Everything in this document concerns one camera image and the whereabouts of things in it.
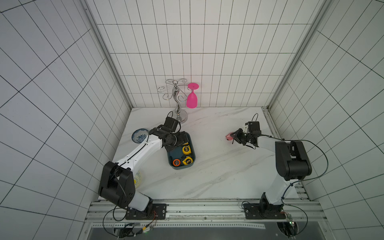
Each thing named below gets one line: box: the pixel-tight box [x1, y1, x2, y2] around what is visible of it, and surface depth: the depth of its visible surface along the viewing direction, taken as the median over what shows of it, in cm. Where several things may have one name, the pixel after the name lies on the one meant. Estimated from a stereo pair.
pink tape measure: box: [225, 132, 234, 141], surface depth 100 cm
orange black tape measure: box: [172, 159, 181, 167], surface depth 89 cm
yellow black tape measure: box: [182, 156, 194, 166], surface depth 89 cm
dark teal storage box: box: [167, 131, 196, 170], surface depth 93 cm
